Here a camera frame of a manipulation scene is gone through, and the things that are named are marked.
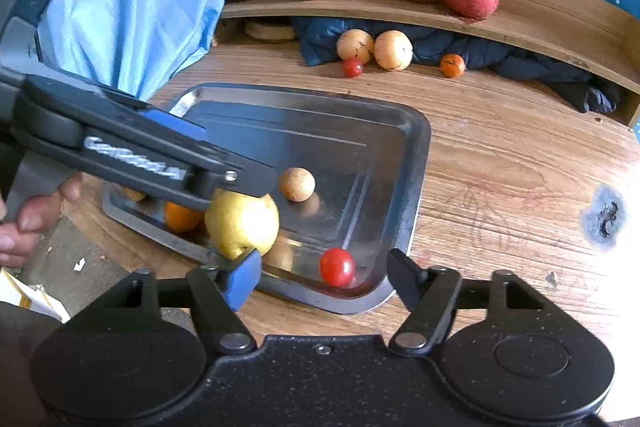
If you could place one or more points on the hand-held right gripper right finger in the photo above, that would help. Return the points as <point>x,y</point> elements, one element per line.
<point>405,277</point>

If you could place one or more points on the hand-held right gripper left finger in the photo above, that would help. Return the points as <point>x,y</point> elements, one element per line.
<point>245,281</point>

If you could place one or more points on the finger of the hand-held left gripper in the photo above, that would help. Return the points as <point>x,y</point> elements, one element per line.
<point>240,179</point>

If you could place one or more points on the yellow-green pear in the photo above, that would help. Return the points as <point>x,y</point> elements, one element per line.
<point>245,227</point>

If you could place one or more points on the small brown kiwi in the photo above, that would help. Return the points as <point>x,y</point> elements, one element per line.
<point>296,184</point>

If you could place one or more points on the red tomato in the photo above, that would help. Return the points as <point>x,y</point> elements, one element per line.
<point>353,68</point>
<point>337,267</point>

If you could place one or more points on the orange tangerine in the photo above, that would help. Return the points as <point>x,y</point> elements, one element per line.
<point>180,218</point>

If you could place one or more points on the metal tray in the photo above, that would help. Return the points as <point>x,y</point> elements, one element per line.
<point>350,157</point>

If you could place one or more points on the small orange mandarin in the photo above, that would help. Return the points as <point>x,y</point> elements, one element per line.
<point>452,65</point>

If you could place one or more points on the person's left hand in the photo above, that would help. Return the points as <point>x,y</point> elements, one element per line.
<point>30,219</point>

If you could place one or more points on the light blue coat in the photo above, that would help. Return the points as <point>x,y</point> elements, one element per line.
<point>140,7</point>

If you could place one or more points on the round tan flat disc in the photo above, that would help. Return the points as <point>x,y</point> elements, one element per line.
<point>270,31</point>

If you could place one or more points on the yellow white carton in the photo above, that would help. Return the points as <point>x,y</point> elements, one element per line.
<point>30,297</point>

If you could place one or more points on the dark blue jacket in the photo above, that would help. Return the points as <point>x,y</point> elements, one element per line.
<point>525,67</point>

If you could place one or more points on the curved wooden shelf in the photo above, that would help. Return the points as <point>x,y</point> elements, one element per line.
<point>550,22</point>

